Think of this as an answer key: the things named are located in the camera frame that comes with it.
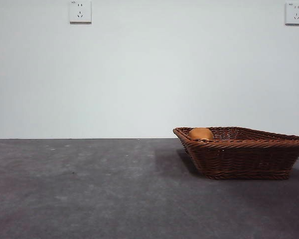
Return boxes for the brown potato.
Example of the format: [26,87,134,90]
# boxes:
[188,127,214,141]

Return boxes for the brown wicker basket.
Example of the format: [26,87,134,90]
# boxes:
[172,126,299,180]

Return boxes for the white wall socket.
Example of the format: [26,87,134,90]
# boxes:
[285,2,299,26]
[69,0,92,24]

